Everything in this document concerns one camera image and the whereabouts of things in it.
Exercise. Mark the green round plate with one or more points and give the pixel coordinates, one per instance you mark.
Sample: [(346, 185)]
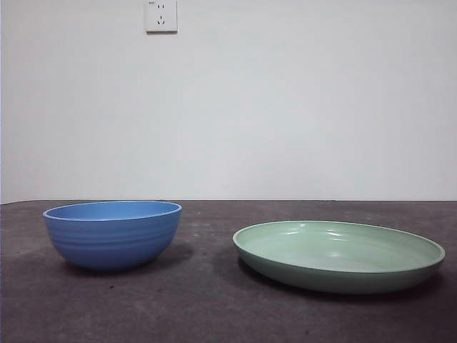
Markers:
[(332, 250)]

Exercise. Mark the blue ribbed bowl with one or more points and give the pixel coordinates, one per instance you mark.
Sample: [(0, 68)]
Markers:
[(112, 243)]

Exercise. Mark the white wall socket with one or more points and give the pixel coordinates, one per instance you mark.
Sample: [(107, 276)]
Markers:
[(161, 18)]

